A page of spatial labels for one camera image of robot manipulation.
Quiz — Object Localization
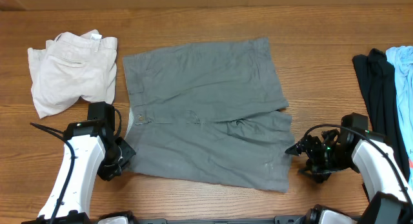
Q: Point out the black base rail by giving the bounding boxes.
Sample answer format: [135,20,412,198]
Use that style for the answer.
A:
[96,210,310,224]

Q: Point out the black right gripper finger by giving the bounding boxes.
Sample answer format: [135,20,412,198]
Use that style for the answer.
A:
[285,141,307,156]
[298,167,332,183]

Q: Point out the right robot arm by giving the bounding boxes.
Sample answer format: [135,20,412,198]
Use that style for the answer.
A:
[285,113,412,224]

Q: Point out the black garment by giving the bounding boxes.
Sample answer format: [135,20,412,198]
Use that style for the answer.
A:
[352,48,410,179]

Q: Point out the grey shorts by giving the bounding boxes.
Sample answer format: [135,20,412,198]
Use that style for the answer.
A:
[123,38,294,192]

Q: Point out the light blue garment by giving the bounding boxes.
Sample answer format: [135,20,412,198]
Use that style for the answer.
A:
[386,46,412,187]

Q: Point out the beige folded shorts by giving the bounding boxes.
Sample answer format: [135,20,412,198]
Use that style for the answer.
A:
[27,30,118,119]

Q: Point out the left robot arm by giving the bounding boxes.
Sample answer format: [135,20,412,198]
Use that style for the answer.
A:
[31,101,136,224]

